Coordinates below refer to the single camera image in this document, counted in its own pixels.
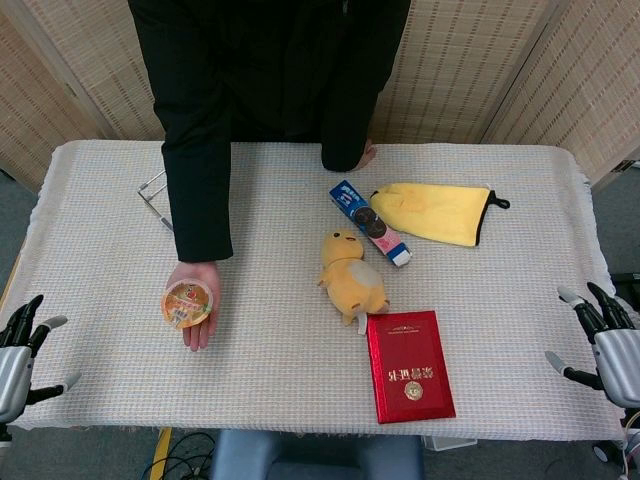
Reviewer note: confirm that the person's left hand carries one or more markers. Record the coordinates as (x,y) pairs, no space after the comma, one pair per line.
(369,154)

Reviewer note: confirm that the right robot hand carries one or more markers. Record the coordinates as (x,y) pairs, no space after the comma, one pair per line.
(620,360)

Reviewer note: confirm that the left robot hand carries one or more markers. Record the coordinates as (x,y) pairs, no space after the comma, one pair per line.
(12,365)

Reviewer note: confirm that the person's right hand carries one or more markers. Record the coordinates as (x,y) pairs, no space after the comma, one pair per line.
(197,270)

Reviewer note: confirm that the orange jelly cup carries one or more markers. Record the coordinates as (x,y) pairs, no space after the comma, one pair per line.
(185,302)

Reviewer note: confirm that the person's left arm black sleeve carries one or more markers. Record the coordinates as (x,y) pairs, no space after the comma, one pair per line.
(350,135)

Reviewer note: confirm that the person's arm black sleeve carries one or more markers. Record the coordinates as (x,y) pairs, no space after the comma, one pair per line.
(200,200)
(350,135)

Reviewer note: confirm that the blue cookie box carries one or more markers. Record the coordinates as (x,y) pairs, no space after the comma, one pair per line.
(367,220)

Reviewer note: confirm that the person's right arm black sleeve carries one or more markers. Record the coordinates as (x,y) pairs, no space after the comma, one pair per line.
(200,200)

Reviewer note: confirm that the black device beside table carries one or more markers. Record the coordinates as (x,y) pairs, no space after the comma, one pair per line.
(627,282)

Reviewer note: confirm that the white caster base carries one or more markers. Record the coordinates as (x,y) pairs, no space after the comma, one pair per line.
(607,451)

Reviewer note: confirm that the yellow cloth mitt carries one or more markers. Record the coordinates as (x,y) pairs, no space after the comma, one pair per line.
(440,212)

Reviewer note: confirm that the white woven tablecloth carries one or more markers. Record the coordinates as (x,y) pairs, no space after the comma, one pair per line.
(280,350)

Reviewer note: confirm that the yellow plush toy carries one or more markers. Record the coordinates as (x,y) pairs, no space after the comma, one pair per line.
(352,275)

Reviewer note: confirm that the person's torso black jacket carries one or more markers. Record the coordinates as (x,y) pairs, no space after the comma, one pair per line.
(270,65)

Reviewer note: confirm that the bamboo folding screen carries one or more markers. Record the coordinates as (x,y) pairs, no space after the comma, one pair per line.
(475,65)

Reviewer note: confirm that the white box under table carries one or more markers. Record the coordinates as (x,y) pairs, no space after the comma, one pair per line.
(450,442)

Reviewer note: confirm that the red certificate booklet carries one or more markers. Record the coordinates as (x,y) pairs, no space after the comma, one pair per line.
(410,365)

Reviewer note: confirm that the blue chair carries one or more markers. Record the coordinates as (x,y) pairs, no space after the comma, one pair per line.
(310,457)

